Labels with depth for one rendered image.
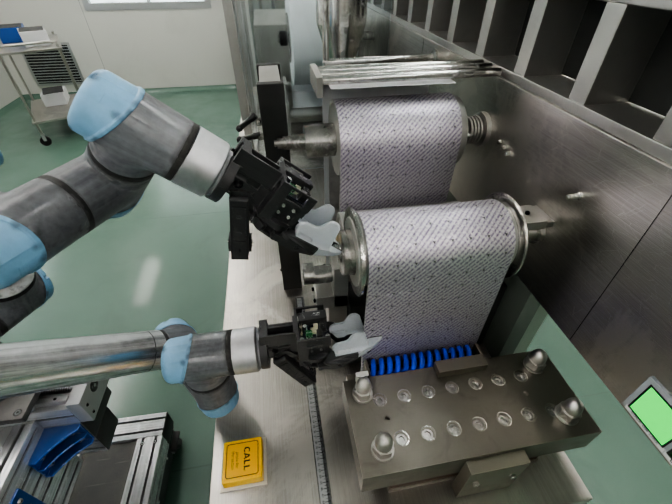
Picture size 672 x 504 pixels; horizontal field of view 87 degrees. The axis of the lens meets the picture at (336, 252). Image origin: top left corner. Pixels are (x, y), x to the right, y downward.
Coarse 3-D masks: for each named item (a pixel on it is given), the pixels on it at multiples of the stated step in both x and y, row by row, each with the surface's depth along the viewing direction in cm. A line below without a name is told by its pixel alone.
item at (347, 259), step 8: (344, 232) 56; (336, 240) 61; (344, 240) 55; (352, 240) 55; (344, 248) 55; (352, 248) 55; (344, 256) 55; (352, 256) 55; (344, 264) 55; (352, 264) 55; (344, 272) 56; (352, 272) 57
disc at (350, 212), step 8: (352, 208) 55; (344, 216) 62; (352, 216) 55; (344, 224) 63; (360, 232) 52; (360, 240) 51; (360, 248) 51; (360, 256) 52; (360, 264) 53; (360, 272) 53; (360, 280) 54; (360, 288) 55
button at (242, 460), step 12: (228, 444) 66; (240, 444) 66; (252, 444) 66; (228, 456) 65; (240, 456) 65; (252, 456) 65; (228, 468) 63; (240, 468) 63; (252, 468) 63; (228, 480) 62; (240, 480) 62; (252, 480) 63
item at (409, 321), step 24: (456, 288) 59; (480, 288) 60; (384, 312) 60; (408, 312) 61; (432, 312) 62; (456, 312) 64; (480, 312) 65; (384, 336) 64; (408, 336) 66; (432, 336) 67; (456, 336) 69
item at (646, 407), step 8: (648, 392) 45; (640, 400) 46; (648, 400) 45; (656, 400) 44; (632, 408) 48; (640, 408) 46; (648, 408) 45; (656, 408) 44; (664, 408) 43; (640, 416) 47; (648, 416) 45; (656, 416) 44; (664, 416) 43; (648, 424) 46; (656, 424) 45; (664, 424) 44; (656, 432) 45; (664, 432) 44; (664, 440) 44
